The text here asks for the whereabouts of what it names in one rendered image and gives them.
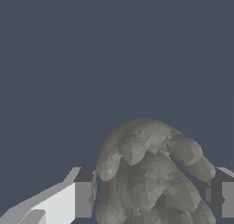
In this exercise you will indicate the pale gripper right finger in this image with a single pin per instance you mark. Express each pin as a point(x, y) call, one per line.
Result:
point(224, 197)

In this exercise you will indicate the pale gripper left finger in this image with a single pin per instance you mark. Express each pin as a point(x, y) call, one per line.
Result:
point(61, 200)

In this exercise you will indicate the grey lumpy stone figure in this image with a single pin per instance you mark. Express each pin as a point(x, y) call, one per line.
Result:
point(152, 176)

